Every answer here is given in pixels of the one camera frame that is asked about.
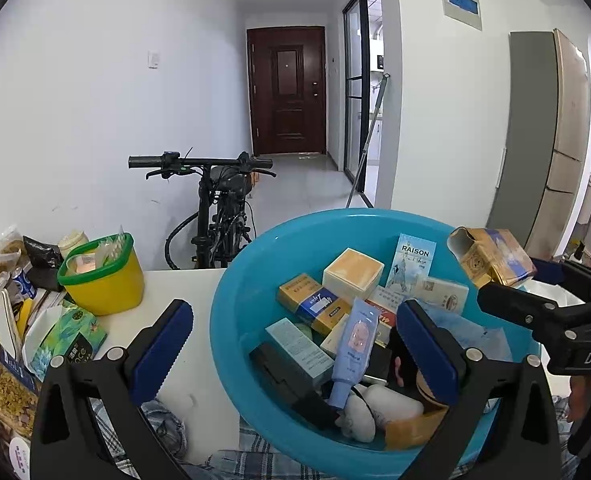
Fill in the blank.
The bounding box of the gold blue cigarette pack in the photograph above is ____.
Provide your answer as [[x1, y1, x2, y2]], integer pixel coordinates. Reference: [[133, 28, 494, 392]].
[[447, 226, 536, 288]]

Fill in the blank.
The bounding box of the right hand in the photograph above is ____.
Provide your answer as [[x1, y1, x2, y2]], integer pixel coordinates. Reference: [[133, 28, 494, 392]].
[[568, 376, 591, 422]]

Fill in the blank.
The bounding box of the light blue flat pouch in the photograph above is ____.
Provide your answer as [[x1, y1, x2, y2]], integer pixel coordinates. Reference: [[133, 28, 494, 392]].
[[420, 304, 512, 362]]

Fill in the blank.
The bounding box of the white cigarette pack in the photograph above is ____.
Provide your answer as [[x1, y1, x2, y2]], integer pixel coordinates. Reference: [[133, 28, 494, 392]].
[[411, 276, 469, 314]]

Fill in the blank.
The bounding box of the cream tan box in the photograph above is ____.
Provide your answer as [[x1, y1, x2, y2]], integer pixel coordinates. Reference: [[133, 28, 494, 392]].
[[385, 408, 447, 451]]

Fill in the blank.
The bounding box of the blue pink cream tube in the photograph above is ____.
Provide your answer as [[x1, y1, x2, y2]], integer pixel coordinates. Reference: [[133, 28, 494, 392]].
[[328, 298, 380, 410]]

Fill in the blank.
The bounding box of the white plush toy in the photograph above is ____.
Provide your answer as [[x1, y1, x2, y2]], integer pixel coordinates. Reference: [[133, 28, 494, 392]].
[[335, 385, 425, 443]]

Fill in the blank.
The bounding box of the yellow bin green rim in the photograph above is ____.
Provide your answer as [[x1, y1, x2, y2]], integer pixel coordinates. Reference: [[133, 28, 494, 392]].
[[58, 231, 144, 316]]

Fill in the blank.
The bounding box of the green tissue box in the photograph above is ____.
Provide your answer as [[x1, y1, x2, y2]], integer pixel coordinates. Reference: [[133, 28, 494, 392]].
[[23, 300, 108, 382]]

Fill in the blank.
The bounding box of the Raison light blue pack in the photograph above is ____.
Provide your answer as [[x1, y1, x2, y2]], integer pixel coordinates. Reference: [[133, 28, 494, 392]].
[[385, 234, 437, 295]]

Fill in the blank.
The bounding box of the cream orange square box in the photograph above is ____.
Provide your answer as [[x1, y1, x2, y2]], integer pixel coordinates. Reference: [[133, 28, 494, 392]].
[[323, 248, 384, 304]]

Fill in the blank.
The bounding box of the pale teal small box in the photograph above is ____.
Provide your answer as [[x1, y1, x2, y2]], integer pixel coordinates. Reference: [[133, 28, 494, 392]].
[[265, 318, 335, 387]]

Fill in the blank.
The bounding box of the orange blue medicine box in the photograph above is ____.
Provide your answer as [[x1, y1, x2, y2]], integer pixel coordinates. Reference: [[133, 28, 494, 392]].
[[277, 273, 352, 336]]

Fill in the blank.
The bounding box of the black rectangular case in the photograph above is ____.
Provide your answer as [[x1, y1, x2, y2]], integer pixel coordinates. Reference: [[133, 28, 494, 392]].
[[248, 342, 339, 431]]

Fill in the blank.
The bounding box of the blue plastic basin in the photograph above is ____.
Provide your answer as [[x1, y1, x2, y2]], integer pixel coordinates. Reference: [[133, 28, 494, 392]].
[[208, 207, 542, 480]]

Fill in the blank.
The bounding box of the black bicycle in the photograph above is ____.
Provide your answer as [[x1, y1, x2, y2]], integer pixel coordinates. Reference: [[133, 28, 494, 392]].
[[128, 152, 277, 270]]

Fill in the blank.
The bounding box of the grey cabinet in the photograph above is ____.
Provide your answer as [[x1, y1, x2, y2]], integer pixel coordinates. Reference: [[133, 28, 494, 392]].
[[486, 29, 591, 259]]

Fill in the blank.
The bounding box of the plaid blue grey shirt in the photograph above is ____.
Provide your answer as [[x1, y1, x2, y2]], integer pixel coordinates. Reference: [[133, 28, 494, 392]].
[[90, 396, 580, 479]]

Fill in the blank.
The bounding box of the snack bag pile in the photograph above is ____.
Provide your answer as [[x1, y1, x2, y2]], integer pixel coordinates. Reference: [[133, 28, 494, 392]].
[[0, 226, 88, 361]]

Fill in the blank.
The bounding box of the cereal snack bag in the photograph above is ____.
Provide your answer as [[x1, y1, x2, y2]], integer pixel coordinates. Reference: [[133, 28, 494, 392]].
[[0, 347, 39, 439]]

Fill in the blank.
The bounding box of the mop pole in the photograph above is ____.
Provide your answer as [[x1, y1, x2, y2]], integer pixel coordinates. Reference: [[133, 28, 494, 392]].
[[345, 73, 391, 209]]

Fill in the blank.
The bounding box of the dark brown door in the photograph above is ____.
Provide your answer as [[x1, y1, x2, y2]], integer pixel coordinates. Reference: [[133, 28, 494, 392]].
[[246, 26, 327, 155]]

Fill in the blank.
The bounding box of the white wall switch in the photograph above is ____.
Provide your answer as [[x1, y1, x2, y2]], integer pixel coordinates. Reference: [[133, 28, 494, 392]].
[[148, 51, 160, 70]]

